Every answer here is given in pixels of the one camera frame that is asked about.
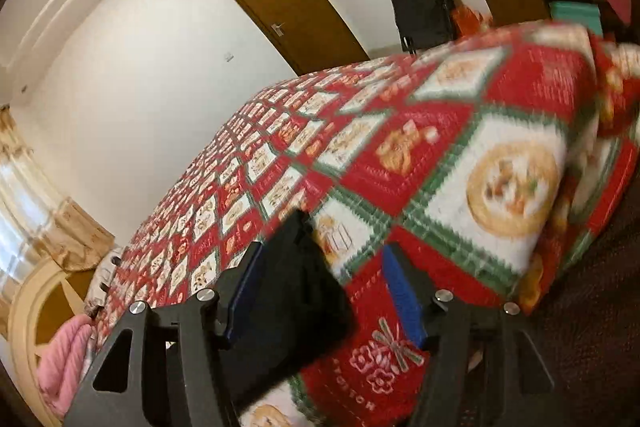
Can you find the white patterned pillow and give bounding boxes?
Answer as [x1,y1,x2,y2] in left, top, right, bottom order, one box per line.
[85,246,124,317]

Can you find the pink folded blanket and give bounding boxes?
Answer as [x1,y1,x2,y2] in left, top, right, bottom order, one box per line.
[37,313,96,419]

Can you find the cream wooden headboard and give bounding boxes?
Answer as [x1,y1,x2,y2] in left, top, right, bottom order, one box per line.
[8,258,93,426]

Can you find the black pants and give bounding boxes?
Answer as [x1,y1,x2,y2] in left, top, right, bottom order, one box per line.
[214,209,354,412]

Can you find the beige patterned curtain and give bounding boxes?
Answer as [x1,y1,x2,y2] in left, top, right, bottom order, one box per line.
[1,107,115,281]

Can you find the brown wooden door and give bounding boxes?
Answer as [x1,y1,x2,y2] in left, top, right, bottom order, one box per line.
[234,0,369,76]

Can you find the red bag on floor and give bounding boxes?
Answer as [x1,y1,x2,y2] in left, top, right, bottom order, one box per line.
[450,5,494,38]

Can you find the red patchwork bedspread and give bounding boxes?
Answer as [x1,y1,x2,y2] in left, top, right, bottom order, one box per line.
[96,22,639,426]

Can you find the teal box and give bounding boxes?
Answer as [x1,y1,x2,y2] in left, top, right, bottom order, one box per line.
[550,1,603,36]

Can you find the black folding chair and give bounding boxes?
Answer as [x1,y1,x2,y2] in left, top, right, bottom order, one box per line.
[390,0,458,54]

